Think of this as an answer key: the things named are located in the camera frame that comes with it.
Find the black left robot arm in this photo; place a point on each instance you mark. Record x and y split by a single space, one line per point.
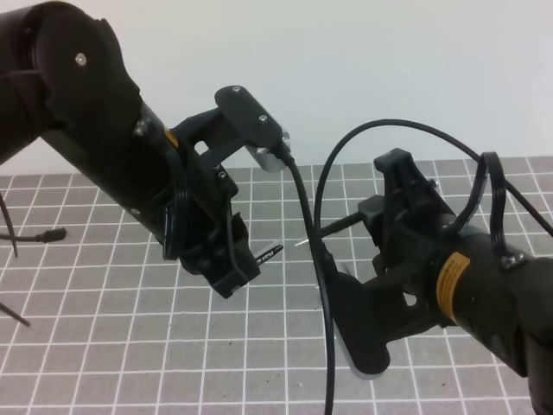
63 80

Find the black pen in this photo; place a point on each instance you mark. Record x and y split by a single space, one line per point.
341 224

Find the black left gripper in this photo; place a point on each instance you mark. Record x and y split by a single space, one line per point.
200 228

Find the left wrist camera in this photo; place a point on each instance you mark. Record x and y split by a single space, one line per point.
264 138

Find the black pen cap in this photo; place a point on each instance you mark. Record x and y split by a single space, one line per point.
268 254

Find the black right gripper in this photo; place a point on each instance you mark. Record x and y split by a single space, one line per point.
407 231

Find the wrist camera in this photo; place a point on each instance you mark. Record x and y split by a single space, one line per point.
361 339
264 138

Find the black loose cable plug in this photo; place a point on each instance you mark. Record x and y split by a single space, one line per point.
48 236

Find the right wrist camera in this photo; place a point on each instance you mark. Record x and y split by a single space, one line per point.
361 339

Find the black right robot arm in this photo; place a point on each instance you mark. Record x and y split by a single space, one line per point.
436 267

